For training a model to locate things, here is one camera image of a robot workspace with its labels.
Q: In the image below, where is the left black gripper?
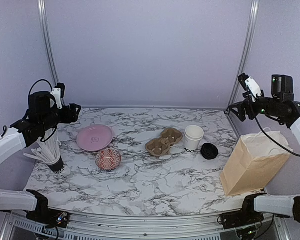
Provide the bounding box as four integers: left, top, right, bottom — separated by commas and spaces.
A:
39, 103, 81, 132

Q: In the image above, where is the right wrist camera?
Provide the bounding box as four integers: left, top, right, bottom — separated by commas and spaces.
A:
237, 73, 264, 102

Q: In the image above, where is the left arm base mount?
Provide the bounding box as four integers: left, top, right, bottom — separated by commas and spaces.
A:
26, 208, 70, 229

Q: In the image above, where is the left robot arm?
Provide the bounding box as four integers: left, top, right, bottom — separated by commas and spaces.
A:
0, 83, 81, 226

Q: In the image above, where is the red patterned bowl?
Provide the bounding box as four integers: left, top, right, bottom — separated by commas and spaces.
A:
95, 148, 122, 172

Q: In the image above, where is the left aluminium frame post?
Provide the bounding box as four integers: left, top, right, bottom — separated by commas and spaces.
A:
37, 0, 59, 85

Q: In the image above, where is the aluminium frame post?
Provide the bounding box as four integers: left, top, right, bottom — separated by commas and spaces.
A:
37, 0, 59, 85
228, 0, 260, 105

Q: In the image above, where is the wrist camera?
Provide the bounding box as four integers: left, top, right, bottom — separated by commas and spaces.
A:
237, 73, 264, 102
50, 82, 66, 110

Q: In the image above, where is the brown cardboard cup carrier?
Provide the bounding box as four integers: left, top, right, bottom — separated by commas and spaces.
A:
145, 127, 183, 158

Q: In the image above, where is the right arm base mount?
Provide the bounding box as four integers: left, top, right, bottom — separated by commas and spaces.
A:
217, 210, 264, 230

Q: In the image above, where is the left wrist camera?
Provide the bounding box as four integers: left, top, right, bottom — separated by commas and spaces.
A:
50, 82, 66, 110

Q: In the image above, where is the right aluminium frame post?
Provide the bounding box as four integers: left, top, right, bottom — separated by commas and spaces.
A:
228, 0, 260, 105

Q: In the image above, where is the black cup lid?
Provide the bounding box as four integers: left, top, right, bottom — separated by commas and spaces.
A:
200, 143, 219, 160

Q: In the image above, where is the black cup with straws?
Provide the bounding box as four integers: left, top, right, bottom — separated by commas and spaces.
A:
23, 127, 65, 174

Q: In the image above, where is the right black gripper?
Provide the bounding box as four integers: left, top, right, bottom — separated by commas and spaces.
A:
228, 91, 282, 122

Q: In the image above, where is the pink plate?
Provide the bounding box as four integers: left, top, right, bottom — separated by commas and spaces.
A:
76, 124, 114, 152

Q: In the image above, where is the white paper cup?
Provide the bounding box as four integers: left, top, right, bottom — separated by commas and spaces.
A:
184, 125, 204, 153

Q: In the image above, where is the brown paper bag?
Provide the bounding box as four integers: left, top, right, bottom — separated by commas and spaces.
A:
220, 127, 291, 196

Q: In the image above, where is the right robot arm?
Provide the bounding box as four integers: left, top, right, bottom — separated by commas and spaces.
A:
227, 73, 300, 224

